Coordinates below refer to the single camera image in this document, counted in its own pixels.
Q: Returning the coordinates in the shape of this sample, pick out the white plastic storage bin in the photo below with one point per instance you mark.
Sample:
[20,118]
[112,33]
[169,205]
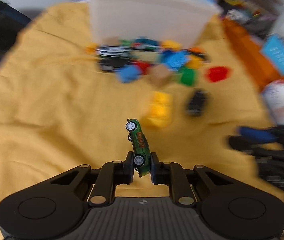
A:
[178,20]

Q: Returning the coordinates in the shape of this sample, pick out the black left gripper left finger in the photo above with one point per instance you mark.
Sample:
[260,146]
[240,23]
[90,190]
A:
[108,177]

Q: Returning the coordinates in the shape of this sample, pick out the yellow transparent brick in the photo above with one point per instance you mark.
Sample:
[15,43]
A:
[160,110]

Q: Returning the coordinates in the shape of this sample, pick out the orange box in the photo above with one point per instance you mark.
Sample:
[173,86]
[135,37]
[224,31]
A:
[247,49]

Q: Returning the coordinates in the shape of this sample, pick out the blue card box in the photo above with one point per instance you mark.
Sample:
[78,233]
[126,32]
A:
[273,50]

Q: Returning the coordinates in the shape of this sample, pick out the yellow cloth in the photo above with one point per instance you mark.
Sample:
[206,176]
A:
[58,110]

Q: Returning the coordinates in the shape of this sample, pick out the green toy car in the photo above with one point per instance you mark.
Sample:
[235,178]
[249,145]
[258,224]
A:
[140,147]

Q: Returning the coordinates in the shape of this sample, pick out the red long brick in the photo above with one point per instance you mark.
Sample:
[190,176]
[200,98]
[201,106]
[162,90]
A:
[218,73]

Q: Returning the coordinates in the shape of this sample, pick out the large blue brick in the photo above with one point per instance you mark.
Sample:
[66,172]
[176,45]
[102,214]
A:
[174,60]

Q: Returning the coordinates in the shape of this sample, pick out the green brick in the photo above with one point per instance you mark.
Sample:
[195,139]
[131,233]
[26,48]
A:
[187,76]

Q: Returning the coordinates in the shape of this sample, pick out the small blue brick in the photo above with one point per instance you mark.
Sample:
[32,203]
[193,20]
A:
[128,73]

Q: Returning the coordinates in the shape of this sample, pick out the brown cardboard cube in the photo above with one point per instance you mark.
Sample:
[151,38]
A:
[159,75]

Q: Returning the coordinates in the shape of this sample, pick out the black sports toy car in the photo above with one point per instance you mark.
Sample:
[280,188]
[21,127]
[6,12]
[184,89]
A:
[111,58]

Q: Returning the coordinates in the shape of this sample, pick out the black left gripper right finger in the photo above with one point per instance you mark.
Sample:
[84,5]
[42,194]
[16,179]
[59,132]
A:
[173,176]

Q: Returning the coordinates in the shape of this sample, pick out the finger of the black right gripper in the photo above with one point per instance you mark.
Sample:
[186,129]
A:
[258,136]
[241,144]

